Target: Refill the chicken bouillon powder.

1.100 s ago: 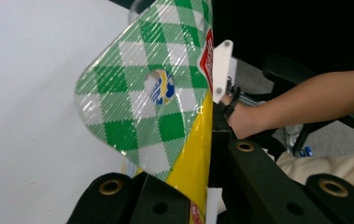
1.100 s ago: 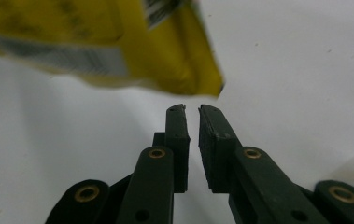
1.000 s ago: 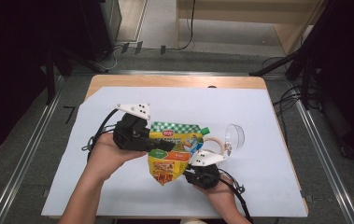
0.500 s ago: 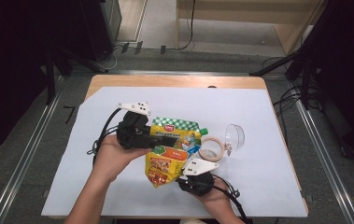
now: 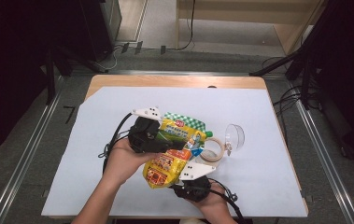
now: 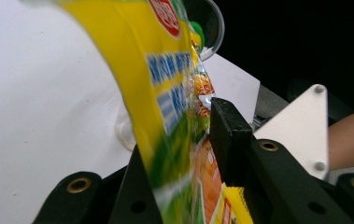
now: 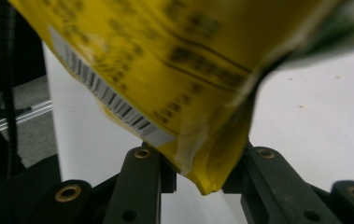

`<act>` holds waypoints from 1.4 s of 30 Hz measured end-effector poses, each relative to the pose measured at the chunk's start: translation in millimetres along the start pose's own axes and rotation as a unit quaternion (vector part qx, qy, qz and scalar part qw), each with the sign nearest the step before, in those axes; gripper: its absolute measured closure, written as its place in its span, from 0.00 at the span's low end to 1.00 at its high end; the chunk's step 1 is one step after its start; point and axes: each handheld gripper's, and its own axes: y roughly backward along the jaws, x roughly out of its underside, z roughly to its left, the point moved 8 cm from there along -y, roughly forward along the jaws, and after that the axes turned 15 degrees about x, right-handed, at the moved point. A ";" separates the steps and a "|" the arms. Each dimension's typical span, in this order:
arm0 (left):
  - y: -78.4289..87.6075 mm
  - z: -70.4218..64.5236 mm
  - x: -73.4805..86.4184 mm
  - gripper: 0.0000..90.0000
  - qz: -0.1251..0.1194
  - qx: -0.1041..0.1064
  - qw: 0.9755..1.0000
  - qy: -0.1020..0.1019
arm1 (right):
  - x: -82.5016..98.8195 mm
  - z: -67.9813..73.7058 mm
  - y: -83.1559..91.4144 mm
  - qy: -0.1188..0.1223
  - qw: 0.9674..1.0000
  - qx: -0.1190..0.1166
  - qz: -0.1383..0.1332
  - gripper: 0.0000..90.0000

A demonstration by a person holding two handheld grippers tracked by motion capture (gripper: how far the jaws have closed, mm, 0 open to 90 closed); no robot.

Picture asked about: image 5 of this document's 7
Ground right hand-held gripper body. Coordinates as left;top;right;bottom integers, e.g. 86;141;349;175
169;161;217;203

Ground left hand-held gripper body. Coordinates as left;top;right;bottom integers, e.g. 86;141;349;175
127;106;170;154

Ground yellow green snack bag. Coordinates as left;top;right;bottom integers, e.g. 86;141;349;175
142;111;215;190

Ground person's right hand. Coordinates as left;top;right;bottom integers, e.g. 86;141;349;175
187;181;229;218

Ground person's left hand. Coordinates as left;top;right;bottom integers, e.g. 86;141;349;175
102;137;163;188

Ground white table sheet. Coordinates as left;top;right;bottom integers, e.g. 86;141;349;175
40;86;309;218

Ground black metal stand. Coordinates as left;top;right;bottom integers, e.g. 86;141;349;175
248;0;354;110
44;46;107;105

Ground black cabinet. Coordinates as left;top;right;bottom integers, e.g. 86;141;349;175
79;0;123;63

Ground light wooden shelf unit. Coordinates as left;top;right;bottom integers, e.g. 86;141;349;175
176;0;326;56

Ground left hand-held gripper black cable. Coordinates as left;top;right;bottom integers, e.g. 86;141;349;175
97;112;135;174

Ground hand-held gripper black cable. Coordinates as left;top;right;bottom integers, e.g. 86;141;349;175
97;112;135;174
206;178;248;224

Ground right hand-held gripper black cable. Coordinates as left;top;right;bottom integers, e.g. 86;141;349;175
206;178;248;224

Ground white floor cable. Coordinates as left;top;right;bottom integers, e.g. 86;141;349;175
98;46;119;71

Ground black floor cables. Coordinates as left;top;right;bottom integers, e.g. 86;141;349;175
261;55;309;144

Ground metal floor rail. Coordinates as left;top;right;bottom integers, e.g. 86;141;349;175
0;74;66;224
286;78;354;224

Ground black hanging cable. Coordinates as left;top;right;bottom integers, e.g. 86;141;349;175
166;0;196;51

